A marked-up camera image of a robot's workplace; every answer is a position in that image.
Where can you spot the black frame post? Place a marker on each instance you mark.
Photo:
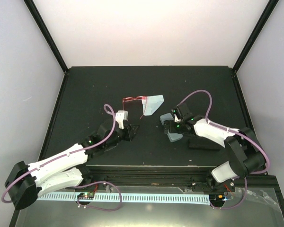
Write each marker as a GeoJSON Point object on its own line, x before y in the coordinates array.
{"type": "Point", "coordinates": [46, 34]}
{"type": "Point", "coordinates": [265, 15]}

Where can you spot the left black frame post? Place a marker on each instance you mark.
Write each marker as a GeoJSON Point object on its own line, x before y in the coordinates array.
{"type": "Point", "coordinates": [46, 34]}

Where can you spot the right circuit board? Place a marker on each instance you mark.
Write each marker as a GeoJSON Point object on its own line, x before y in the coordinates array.
{"type": "Point", "coordinates": [217, 198]}

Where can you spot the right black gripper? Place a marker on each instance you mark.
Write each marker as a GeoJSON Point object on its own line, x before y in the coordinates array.
{"type": "Point", "coordinates": [173, 130]}

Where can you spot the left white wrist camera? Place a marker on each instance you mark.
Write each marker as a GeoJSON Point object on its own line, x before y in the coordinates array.
{"type": "Point", "coordinates": [120, 117]}

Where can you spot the light blue cloth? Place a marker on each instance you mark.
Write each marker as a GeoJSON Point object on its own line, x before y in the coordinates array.
{"type": "Point", "coordinates": [151, 104]}

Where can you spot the circuit board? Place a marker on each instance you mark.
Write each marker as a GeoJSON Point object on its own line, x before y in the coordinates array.
{"type": "Point", "coordinates": [217, 198]}
{"type": "Point", "coordinates": [85, 196]}

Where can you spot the white slotted cable duct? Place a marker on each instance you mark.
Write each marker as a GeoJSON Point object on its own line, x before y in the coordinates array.
{"type": "Point", "coordinates": [130, 198]}

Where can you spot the right black frame post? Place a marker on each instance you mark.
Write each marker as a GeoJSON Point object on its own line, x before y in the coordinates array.
{"type": "Point", "coordinates": [265, 15]}

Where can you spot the left circuit board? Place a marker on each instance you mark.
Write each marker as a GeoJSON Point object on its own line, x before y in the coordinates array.
{"type": "Point", "coordinates": [85, 196]}

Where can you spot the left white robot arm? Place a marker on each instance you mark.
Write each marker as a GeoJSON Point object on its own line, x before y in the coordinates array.
{"type": "Point", "coordinates": [27, 182]}

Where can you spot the black glasses case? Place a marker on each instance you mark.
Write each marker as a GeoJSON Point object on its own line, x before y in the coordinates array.
{"type": "Point", "coordinates": [203, 144]}

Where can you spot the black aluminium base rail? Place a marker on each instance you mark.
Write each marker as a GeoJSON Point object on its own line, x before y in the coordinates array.
{"type": "Point", "coordinates": [196, 178]}

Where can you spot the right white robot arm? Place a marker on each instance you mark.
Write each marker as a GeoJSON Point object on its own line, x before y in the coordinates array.
{"type": "Point", "coordinates": [244, 154]}

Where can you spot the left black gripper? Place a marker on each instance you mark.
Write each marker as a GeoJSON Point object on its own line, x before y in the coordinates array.
{"type": "Point", "coordinates": [129, 133]}

